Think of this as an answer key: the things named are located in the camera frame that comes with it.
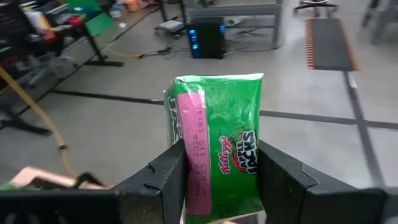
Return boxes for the grey metal table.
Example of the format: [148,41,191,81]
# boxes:
[185,0,284,50]

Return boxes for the office chair base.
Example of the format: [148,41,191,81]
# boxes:
[293,0,339,17]

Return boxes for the grey flat device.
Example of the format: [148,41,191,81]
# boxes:
[154,19,187,40]

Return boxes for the clear plastic container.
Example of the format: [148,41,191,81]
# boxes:
[109,2,125,19]

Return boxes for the black table leg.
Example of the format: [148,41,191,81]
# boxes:
[83,26,125,68]

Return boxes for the green Apple Jacks cereal box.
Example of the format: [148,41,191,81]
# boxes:
[164,73,265,224]

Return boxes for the black hazard-striped floor mat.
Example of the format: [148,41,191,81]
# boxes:
[304,17,359,72]

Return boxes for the yellow cable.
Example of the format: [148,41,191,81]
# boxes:
[0,66,79,179]

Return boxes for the white paper roll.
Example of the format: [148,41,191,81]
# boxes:
[24,11,51,32]

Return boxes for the black computer tower blue lights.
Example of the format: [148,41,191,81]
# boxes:
[185,17,227,60]

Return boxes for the red clamp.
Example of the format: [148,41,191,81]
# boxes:
[67,15,85,27]

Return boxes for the green cutting mat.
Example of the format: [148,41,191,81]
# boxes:
[66,0,115,37]

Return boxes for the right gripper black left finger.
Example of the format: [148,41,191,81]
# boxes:
[117,139,189,224]

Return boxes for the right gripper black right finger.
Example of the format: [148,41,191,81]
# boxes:
[258,140,386,224]

